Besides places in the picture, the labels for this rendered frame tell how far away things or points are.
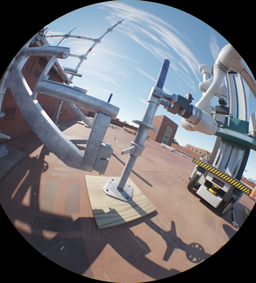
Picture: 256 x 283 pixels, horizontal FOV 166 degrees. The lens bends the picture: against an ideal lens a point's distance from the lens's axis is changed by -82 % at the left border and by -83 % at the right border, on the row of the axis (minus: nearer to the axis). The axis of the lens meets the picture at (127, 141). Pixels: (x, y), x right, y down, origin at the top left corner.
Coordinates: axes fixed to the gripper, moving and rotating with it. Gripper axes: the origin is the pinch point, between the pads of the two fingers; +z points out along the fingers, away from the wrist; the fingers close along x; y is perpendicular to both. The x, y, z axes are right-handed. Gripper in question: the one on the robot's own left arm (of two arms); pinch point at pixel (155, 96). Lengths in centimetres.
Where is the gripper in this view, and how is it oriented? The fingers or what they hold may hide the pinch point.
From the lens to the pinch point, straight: 42.5
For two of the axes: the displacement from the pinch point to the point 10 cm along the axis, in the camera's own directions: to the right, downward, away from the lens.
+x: 1.3, -1.2, 9.9
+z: -9.3, -3.6, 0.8
